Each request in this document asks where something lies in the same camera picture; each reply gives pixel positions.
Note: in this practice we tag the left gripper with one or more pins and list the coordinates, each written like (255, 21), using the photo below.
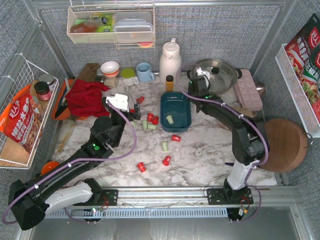
(135, 115)

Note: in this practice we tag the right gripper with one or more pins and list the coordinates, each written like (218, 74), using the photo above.
(196, 83)

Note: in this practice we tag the teal storage basket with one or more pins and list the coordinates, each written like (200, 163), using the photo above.
(177, 105)

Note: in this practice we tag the red coffee capsule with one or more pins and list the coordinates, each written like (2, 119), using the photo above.
(141, 167)
(140, 100)
(150, 117)
(155, 120)
(166, 161)
(175, 138)

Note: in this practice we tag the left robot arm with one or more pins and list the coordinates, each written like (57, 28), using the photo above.
(31, 201)

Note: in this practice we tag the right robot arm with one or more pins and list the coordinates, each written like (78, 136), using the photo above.
(250, 145)

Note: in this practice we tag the steel pot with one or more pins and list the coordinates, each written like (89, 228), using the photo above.
(221, 75)

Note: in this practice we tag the orange juice bottle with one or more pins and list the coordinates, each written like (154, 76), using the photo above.
(169, 83)

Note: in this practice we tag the green lidded cup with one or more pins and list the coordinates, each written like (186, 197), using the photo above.
(129, 77)

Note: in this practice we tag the white thermos jug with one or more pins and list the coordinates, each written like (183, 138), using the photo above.
(170, 60)

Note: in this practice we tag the blue mug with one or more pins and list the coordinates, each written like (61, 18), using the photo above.
(144, 72)

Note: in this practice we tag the white orange bowl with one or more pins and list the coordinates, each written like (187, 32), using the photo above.
(110, 69)

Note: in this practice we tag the pink egg tray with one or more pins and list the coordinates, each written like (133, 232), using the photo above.
(246, 92)

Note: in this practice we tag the red cloth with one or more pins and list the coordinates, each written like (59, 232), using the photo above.
(85, 99)

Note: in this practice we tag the brown cardboard sheet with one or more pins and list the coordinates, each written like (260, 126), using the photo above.
(245, 112)

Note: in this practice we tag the olive brown cloth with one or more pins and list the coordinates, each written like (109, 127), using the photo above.
(89, 72)

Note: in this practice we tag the orange tray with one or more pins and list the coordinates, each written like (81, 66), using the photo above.
(61, 100)

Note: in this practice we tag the black knife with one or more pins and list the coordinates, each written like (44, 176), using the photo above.
(60, 110)

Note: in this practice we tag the clear plastic food box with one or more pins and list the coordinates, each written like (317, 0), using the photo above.
(133, 26)

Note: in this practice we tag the green drink bottle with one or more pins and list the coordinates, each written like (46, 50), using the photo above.
(107, 22)

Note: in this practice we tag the white mesh rack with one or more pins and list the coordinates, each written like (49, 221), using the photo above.
(300, 100)

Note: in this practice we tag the metal lid jar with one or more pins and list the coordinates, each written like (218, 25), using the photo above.
(49, 79)

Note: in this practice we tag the dark lid jar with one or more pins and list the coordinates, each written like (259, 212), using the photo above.
(42, 90)

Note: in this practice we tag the orange mug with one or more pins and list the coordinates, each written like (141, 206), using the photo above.
(48, 167)

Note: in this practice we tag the round wooden board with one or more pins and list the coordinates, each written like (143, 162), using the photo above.
(288, 145)

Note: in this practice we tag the red seasoning packet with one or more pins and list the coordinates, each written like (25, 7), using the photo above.
(303, 52)

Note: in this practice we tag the red snack bag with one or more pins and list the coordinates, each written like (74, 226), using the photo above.
(19, 121)

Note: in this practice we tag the clear wall shelf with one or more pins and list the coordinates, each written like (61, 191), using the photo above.
(81, 29)

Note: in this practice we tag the white wire basket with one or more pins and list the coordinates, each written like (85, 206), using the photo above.
(13, 155)

